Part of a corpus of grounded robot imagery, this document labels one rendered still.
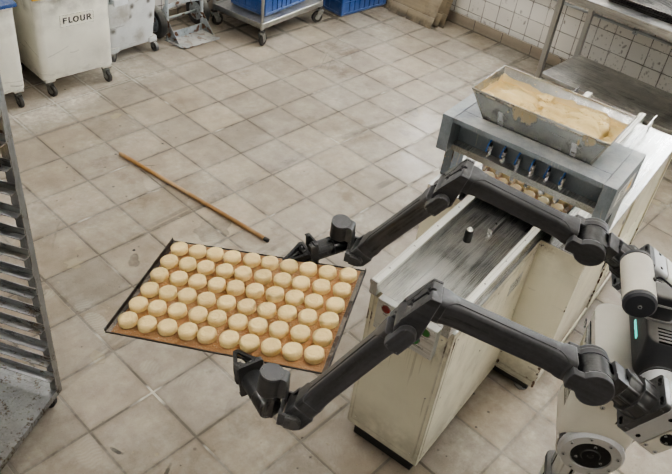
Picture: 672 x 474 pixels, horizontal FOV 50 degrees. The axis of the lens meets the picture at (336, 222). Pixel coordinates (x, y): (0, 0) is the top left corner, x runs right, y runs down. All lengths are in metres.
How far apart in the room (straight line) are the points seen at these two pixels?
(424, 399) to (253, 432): 0.79
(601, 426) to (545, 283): 1.25
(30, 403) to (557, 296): 2.12
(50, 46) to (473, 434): 3.55
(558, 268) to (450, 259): 0.49
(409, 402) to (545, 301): 0.74
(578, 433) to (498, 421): 1.45
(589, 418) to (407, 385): 1.00
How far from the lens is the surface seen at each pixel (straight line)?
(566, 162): 2.80
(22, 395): 3.16
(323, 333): 1.84
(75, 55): 5.26
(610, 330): 1.84
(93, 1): 5.18
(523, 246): 2.79
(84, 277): 3.81
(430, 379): 2.63
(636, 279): 1.67
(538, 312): 3.15
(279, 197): 4.30
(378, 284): 2.47
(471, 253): 2.78
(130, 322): 1.96
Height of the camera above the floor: 2.55
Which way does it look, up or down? 38 degrees down
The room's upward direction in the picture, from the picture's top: 8 degrees clockwise
